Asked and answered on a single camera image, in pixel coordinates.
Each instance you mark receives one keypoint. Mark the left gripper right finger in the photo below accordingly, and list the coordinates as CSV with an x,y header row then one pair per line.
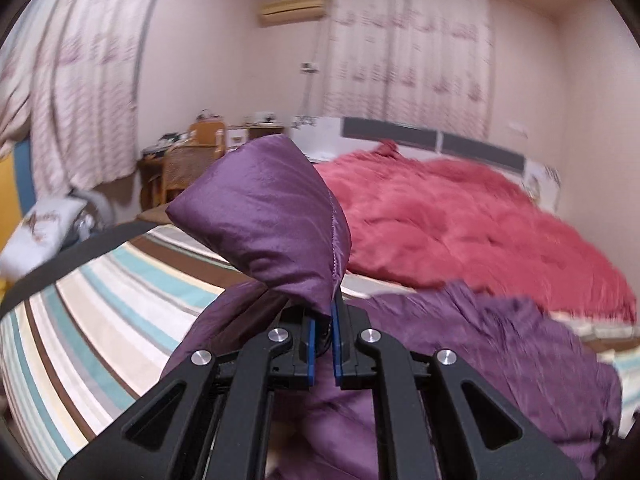
x,y
435,416

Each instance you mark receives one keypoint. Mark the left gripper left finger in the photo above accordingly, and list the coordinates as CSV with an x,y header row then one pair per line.
x,y
209,418

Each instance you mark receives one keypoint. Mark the purple down jacket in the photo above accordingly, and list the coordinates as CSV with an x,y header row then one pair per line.
x,y
269,213

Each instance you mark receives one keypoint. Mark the striped bed sheet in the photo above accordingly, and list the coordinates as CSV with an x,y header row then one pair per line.
x,y
76,351

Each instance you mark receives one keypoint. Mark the red pink quilt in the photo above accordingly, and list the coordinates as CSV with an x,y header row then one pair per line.
x,y
424,223

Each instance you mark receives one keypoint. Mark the white embroidered pillow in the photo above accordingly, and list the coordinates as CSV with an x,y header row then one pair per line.
x,y
39,236

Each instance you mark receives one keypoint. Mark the wooden desk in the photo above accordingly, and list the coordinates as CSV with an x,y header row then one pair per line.
x,y
151,164

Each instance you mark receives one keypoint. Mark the wooden wicker chair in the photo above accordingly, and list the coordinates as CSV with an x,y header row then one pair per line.
x,y
187,161

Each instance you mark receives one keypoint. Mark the white grey headboard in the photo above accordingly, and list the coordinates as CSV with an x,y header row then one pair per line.
x,y
322,139

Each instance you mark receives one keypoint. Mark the patterned curtain at side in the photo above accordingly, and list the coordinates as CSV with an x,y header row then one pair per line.
x,y
69,82

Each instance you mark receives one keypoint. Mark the patterned curtain behind bed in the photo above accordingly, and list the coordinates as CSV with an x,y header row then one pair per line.
x,y
423,63

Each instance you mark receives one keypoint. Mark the wall power socket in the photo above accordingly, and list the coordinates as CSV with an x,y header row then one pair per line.
x,y
309,67

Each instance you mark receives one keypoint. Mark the beige wall air conditioner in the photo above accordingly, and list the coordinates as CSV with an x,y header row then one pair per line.
x,y
284,12

